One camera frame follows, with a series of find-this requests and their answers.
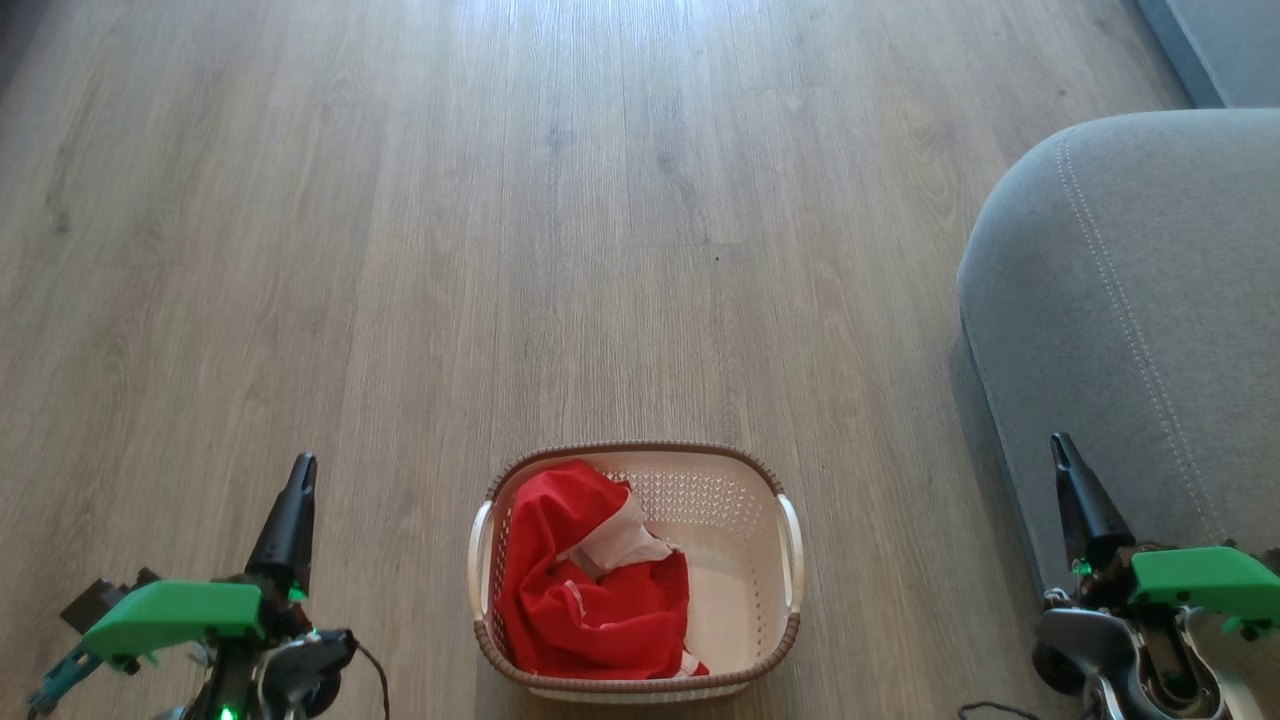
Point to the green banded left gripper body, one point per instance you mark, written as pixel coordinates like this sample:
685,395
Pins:
175,608

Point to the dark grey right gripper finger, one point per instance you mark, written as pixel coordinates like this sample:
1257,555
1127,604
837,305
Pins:
1085,515

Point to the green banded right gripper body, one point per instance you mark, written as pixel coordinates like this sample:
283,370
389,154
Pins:
1205,580

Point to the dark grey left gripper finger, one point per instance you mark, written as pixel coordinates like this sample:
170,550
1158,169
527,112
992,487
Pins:
286,540

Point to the red and white garment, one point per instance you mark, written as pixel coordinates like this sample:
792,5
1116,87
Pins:
560,610

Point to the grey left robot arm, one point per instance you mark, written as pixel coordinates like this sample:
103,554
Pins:
300,675

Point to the grey fabric sofa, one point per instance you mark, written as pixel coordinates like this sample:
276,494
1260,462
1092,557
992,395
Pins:
1150,300

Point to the cream plastic laundry basket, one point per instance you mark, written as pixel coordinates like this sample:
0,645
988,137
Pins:
740,600

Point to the blue grey upholstered block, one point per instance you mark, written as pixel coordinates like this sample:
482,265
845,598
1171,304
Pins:
1220,45

